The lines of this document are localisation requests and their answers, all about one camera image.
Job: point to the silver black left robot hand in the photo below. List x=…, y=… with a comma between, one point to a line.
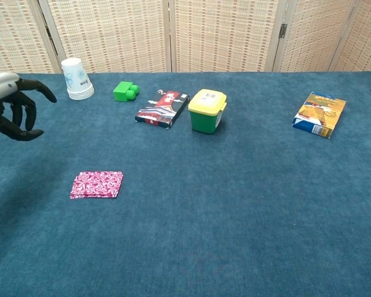
x=3, y=88

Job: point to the white paper cup stack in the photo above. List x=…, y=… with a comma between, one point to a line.
x=75, y=77

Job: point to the black metal screen hinge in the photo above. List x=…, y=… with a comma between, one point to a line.
x=283, y=31
x=48, y=33

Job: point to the green toy brick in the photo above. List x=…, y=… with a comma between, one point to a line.
x=121, y=91

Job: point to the woven folding screen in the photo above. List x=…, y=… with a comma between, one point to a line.
x=111, y=31

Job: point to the black red card box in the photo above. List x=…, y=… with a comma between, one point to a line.
x=162, y=108

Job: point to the green bin yellow lid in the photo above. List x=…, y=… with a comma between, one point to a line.
x=205, y=120

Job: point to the yellow blue snack box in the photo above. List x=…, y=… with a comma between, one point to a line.
x=320, y=113

